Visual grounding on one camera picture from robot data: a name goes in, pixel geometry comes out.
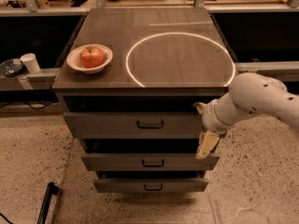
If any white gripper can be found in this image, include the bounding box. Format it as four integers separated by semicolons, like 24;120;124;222
193;94;241;160

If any grey top drawer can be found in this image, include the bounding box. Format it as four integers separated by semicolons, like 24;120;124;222
64;112;202;139

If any grey drawer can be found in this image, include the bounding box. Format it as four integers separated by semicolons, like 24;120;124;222
93;178;208;192
64;112;202;139
81;153;220;171

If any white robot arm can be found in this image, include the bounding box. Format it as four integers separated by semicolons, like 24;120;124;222
194;73;299;160

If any grey drawer cabinet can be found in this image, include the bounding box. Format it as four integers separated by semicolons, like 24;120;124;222
51;6;248;142

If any grey middle drawer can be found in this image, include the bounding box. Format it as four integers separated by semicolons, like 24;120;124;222
81;153;220;171

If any grey bottom drawer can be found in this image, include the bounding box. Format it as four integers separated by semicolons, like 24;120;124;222
93;178;208;192

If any red apple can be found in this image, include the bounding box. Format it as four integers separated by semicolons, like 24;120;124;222
79;46;105;68

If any white ceramic bowl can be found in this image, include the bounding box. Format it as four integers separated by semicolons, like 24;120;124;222
66;44;113;74

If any black bar on floor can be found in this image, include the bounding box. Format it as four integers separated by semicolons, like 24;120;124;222
36;182;60;224

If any white paper cup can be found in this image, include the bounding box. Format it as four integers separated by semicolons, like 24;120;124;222
21;53;40;74

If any dark blue plate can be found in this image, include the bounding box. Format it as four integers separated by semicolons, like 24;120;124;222
0;59;24;77

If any black cable on floor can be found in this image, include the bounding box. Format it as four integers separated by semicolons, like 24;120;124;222
0;100;59;111

